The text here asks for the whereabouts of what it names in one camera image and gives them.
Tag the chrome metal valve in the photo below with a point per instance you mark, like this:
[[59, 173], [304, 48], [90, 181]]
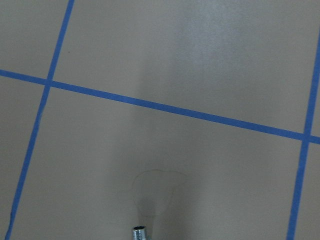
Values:
[[140, 233]]

